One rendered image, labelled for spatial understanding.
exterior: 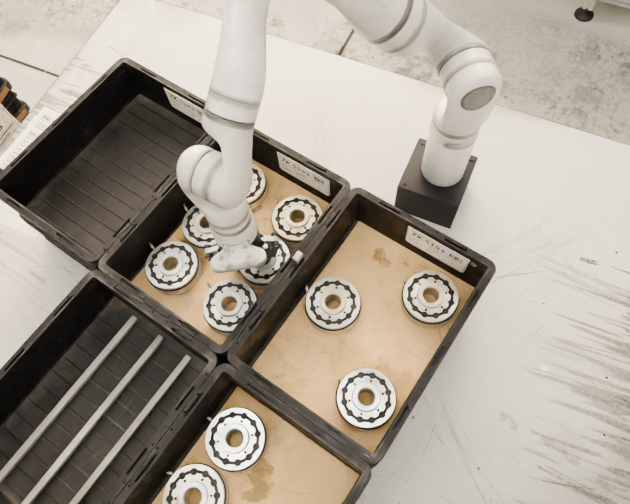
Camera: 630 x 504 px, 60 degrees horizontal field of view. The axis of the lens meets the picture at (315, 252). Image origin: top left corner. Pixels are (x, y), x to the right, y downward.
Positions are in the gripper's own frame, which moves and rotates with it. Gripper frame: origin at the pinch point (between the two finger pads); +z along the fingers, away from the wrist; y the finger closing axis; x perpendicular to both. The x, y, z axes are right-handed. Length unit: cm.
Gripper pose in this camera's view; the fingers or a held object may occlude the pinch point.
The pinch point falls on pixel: (248, 263)
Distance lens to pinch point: 106.9
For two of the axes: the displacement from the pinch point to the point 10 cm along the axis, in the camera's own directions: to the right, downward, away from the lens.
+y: -9.8, 1.8, -0.3
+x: 1.7, 8.9, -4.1
